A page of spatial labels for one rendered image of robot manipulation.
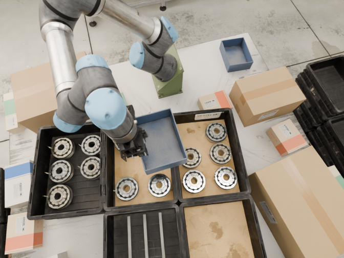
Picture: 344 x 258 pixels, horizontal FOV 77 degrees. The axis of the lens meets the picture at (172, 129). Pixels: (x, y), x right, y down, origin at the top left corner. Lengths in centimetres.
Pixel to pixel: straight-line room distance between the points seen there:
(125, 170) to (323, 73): 159
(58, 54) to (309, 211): 107
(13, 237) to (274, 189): 116
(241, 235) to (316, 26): 257
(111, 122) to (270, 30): 257
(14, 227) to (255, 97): 130
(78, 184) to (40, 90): 52
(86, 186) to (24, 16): 256
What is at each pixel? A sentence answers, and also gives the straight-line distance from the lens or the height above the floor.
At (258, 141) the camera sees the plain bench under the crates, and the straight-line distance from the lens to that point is 129.
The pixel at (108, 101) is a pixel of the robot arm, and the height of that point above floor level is 147.
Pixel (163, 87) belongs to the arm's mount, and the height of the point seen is 81.
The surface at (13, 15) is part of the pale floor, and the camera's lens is 340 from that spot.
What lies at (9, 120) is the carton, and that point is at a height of 76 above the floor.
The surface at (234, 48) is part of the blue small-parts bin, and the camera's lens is 159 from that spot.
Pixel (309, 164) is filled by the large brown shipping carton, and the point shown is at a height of 90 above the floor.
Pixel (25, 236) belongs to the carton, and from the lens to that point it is 126.
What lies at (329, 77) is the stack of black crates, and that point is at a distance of 202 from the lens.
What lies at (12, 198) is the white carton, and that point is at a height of 79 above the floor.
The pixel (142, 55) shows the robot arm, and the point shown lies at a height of 105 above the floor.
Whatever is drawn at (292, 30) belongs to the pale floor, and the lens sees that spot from 297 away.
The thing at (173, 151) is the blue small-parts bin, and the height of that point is 107.
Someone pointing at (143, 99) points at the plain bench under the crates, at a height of 70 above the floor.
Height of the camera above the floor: 184
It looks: 68 degrees down
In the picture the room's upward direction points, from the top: 1 degrees counter-clockwise
